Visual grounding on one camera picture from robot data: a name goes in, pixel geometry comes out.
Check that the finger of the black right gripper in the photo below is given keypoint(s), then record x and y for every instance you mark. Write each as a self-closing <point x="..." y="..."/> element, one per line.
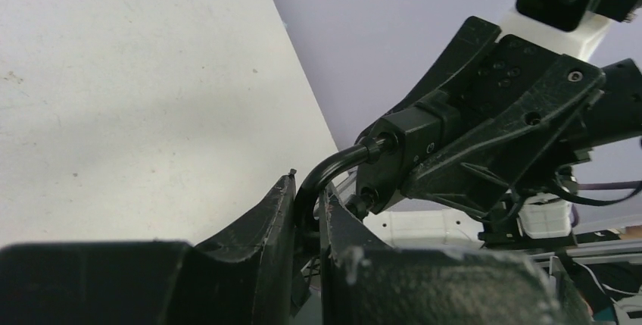
<point x="473" y="176"/>
<point x="433" y="111"/>

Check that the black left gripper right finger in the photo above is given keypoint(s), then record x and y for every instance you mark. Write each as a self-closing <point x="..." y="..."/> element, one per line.
<point x="366" y="281"/>

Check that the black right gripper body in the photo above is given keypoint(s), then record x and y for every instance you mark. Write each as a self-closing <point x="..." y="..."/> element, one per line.
<point x="511" y="68"/>

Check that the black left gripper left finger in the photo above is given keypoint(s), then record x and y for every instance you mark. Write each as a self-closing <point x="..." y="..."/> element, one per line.
<point x="241" y="275"/>

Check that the large black padlock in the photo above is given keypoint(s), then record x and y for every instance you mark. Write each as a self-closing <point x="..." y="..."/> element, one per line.
<point x="396" y="143"/>

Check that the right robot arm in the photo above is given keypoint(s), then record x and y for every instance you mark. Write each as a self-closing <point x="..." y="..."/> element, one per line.
<point x="614" y="115"/>

